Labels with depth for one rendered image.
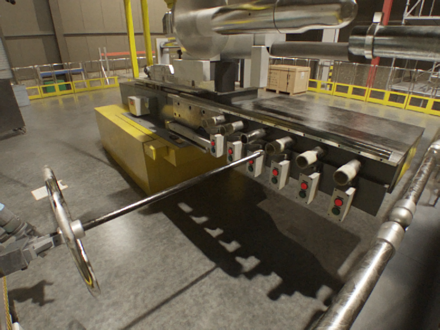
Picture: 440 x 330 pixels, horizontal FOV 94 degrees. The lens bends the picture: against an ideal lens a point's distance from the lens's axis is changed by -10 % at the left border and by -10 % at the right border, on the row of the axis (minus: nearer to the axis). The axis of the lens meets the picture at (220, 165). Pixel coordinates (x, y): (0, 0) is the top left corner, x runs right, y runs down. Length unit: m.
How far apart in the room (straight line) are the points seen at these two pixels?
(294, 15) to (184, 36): 0.62
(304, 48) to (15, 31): 13.45
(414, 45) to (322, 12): 0.41
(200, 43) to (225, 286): 1.44
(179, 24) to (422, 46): 1.07
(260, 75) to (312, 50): 0.32
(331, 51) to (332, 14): 0.39
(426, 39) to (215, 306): 1.58
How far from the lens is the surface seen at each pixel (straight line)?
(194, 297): 1.52
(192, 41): 1.38
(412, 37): 1.16
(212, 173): 0.86
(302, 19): 0.96
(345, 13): 0.91
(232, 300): 1.50
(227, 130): 1.30
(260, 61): 1.42
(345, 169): 0.96
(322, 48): 1.30
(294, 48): 1.38
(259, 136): 1.24
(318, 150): 1.10
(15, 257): 0.69
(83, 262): 0.56
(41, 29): 14.12
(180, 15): 1.35
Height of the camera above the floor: 1.30
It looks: 28 degrees down
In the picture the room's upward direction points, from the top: straight up
